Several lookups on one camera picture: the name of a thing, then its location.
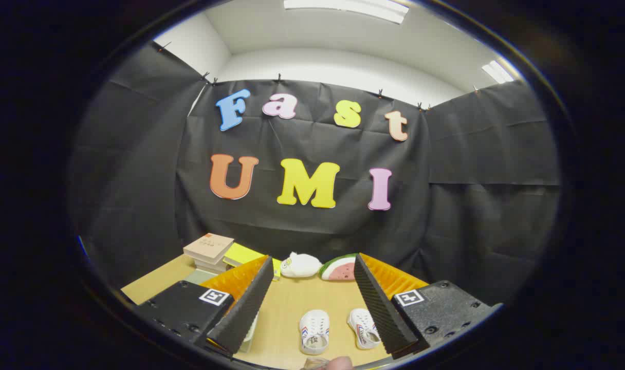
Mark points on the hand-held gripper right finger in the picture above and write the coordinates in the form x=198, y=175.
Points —
x=379, y=308

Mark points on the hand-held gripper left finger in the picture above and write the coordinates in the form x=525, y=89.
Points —
x=251, y=303

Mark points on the white canvas shoe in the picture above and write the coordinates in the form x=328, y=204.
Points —
x=314, y=331
x=363, y=329

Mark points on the cream fabric storage box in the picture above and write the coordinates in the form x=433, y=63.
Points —
x=202, y=277

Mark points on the yellow cover book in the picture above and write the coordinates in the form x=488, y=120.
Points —
x=240, y=254

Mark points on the watermelon slice plush toy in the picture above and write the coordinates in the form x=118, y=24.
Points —
x=339, y=270

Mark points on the white plush toy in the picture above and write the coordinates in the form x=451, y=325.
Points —
x=299, y=265

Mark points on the tan cover book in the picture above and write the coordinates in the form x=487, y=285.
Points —
x=209, y=245

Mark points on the black backdrop cloth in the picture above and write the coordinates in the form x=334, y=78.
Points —
x=312, y=231

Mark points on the small ceiling light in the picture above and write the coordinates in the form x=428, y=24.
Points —
x=497, y=72

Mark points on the long ceiling light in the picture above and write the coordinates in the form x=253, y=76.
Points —
x=348, y=7

